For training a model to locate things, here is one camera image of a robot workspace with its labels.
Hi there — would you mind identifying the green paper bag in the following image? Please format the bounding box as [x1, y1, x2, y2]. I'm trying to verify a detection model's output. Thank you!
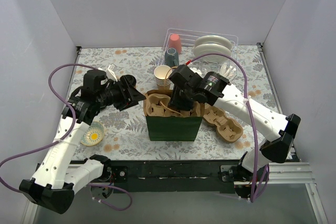
[143, 68, 206, 142]

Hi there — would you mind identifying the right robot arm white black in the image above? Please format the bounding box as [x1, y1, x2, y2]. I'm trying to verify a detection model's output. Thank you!
[168, 65, 301, 181]

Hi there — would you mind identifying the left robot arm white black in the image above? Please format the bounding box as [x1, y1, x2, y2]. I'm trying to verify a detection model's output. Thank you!
[19, 69, 145, 214]

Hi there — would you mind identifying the stack of brown paper cups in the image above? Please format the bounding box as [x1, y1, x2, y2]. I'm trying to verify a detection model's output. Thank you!
[154, 65, 172, 90]

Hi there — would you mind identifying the dark teal mug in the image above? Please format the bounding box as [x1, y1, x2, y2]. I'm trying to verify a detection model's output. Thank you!
[164, 48, 179, 67]

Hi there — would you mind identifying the patterned small bowl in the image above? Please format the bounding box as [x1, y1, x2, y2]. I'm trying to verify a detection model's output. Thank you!
[80, 121, 105, 146]

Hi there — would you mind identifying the front white plate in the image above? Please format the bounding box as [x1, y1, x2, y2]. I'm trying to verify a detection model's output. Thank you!
[193, 43, 231, 63]

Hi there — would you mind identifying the white plate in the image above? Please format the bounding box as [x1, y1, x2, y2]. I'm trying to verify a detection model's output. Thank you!
[194, 35, 233, 50]
[193, 43, 231, 63]

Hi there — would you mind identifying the brown cardboard cup carrier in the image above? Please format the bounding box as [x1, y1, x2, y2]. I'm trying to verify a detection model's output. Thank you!
[203, 104, 243, 143]

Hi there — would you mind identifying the floral table mat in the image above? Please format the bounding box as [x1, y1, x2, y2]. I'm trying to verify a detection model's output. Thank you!
[66, 45, 278, 161]

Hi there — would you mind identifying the pink cup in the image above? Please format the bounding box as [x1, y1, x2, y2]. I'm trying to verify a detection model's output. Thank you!
[168, 34, 182, 54]

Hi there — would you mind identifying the rear white plate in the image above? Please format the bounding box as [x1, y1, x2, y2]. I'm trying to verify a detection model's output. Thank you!
[194, 35, 233, 50]

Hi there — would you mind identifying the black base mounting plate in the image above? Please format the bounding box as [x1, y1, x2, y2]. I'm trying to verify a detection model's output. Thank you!
[81, 158, 268, 196]

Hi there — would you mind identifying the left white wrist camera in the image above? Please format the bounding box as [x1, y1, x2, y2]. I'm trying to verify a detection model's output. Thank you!
[105, 64, 118, 81]

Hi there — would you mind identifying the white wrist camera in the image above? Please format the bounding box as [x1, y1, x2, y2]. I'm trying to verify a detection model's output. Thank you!
[190, 67, 203, 76]
[105, 64, 118, 81]

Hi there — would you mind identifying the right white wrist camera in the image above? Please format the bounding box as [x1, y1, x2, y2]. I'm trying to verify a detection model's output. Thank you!
[190, 67, 203, 76]

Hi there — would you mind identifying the white wire dish rack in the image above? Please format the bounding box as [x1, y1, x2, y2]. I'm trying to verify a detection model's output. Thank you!
[156, 28, 238, 80]

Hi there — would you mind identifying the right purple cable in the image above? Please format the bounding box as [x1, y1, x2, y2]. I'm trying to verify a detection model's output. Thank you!
[185, 53, 270, 203]

